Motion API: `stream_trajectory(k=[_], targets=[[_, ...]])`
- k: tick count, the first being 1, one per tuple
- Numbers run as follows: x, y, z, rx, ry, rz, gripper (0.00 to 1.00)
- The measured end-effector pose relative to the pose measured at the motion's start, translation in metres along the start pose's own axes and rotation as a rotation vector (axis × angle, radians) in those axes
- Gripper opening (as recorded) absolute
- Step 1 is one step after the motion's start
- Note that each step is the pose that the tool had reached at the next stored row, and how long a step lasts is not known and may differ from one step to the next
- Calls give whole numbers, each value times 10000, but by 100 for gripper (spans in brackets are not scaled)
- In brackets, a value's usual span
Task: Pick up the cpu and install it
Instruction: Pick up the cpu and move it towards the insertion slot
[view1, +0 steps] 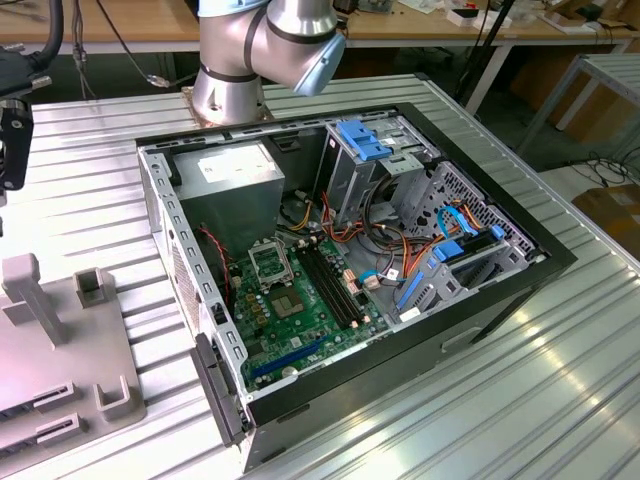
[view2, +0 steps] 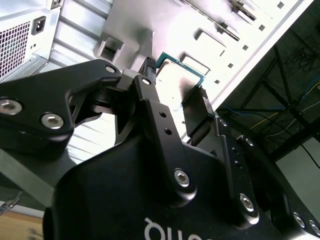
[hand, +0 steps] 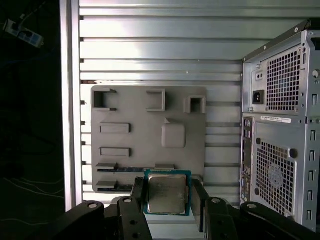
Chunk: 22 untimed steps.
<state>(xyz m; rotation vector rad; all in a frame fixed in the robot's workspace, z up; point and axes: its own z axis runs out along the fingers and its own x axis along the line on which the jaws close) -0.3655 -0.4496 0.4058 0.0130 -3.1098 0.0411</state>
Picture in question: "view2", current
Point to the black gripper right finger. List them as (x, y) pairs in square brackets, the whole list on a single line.
[(241, 180)]

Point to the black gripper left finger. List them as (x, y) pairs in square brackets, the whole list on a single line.
[(37, 95)]

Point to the CPU with silver top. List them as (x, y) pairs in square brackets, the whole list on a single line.
[(172, 75)]

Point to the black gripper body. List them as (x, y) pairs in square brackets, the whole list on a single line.
[(112, 200)]

